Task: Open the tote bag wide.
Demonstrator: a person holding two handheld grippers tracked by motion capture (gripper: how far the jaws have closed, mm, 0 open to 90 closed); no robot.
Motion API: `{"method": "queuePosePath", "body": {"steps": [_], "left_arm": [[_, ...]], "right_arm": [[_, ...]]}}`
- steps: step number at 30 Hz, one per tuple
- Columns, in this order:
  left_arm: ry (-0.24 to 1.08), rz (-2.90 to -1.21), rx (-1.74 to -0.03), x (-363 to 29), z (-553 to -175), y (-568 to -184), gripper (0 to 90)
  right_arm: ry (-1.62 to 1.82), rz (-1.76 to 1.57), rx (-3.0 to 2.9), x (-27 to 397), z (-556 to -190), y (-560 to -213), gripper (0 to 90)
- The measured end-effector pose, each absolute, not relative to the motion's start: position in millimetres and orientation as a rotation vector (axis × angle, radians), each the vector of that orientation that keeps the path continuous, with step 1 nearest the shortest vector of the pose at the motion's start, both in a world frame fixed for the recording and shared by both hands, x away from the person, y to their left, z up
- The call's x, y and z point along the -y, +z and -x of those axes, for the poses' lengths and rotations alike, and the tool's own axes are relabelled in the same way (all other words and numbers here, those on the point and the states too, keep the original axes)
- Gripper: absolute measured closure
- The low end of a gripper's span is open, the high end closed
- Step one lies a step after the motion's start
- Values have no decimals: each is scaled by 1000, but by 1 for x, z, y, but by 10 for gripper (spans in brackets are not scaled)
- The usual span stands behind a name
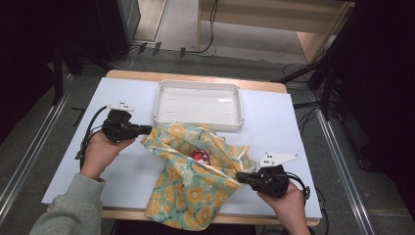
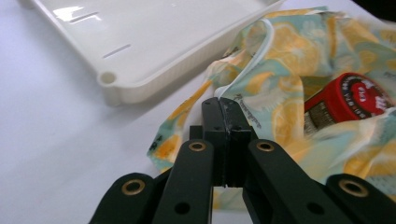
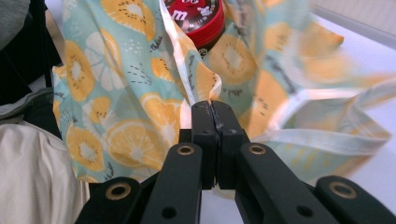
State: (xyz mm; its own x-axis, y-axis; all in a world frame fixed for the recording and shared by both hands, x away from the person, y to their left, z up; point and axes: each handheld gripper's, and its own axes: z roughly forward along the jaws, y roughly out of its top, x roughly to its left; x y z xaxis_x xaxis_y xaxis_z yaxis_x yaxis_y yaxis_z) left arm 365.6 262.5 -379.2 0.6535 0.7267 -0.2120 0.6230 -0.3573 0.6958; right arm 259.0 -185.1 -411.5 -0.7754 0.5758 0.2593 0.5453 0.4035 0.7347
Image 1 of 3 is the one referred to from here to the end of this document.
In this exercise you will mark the row of black plugs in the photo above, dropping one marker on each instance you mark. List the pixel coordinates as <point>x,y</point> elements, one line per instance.
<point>156,48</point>

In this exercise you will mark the light wooden shelf unit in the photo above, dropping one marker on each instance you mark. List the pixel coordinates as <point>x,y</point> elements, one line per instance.
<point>261,19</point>

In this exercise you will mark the red can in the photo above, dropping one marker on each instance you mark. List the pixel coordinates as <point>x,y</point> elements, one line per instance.
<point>199,155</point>

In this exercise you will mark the wooden table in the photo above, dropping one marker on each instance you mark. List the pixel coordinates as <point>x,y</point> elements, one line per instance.
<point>195,77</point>

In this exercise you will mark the orange-print green cloth bag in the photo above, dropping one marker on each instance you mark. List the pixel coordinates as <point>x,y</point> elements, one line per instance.
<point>195,192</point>

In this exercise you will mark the person's right hand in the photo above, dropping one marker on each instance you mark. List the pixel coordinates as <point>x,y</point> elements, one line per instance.
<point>287,205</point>

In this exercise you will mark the metal floor rail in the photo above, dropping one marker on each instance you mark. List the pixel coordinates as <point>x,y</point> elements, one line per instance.
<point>342,163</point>
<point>29,153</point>

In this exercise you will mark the white board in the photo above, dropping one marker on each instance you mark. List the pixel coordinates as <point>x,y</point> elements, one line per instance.
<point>124,176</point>

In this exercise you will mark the black bent bar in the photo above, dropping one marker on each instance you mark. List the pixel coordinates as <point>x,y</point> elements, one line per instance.
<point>79,114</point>

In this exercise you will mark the person's left hand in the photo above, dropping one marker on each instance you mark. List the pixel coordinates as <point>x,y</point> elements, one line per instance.
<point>99,156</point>

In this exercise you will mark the black stand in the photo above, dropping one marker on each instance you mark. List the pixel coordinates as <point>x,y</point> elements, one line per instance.
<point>326,65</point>
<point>58,75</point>

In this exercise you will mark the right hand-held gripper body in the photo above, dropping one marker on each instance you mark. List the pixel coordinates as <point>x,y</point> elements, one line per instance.
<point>270,181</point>

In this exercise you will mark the white plastic tray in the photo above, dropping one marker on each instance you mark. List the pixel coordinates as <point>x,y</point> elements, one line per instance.
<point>199,103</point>

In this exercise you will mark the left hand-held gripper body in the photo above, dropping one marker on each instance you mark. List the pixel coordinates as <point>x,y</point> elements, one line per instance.
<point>117,129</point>

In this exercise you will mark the black cabinet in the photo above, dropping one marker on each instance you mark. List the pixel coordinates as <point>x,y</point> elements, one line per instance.
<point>119,26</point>

